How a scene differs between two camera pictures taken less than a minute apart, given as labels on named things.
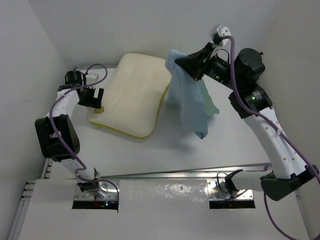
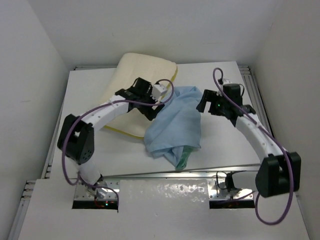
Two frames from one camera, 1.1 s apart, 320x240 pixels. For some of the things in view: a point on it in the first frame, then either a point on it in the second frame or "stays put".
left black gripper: x=94 y=102 → x=148 y=111
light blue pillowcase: x=190 y=99 → x=177 y=126
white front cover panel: x=156 y=209 stays put
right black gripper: x=194 y=62 → x=210 y=96
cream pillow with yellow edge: x=135 y=91 stays put
